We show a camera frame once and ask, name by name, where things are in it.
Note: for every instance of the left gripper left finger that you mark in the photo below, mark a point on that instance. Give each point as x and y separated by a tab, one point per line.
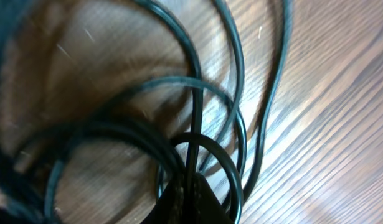
169	207

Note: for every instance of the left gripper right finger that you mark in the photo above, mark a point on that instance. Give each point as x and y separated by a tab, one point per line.
205	208

